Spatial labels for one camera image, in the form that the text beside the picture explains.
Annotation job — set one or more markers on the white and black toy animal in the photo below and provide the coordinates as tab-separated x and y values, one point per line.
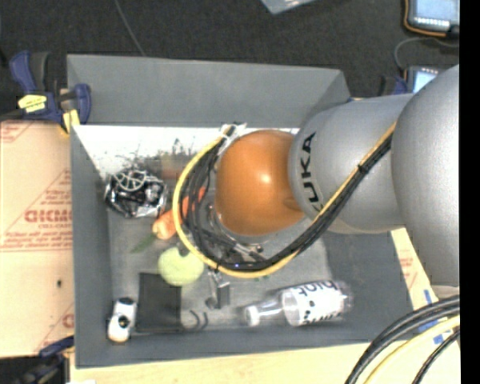
122	320

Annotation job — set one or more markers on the grey metal bin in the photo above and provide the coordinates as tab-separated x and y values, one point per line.
200	94

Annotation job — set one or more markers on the black flat square block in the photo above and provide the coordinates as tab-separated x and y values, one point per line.
159	302

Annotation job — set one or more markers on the brown cardboard board red print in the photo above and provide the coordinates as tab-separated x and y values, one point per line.
32	214

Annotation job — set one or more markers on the yellow-green ball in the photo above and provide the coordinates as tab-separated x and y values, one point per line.
179	268

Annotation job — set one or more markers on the clear plastic bottle white label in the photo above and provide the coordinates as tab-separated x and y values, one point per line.
308	304

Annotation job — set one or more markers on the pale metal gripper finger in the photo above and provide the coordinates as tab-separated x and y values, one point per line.
214	279
224	294

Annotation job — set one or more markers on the black and white foil packet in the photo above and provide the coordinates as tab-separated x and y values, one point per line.
135	192

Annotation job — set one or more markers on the orange toy carrot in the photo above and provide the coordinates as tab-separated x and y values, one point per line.
166	224

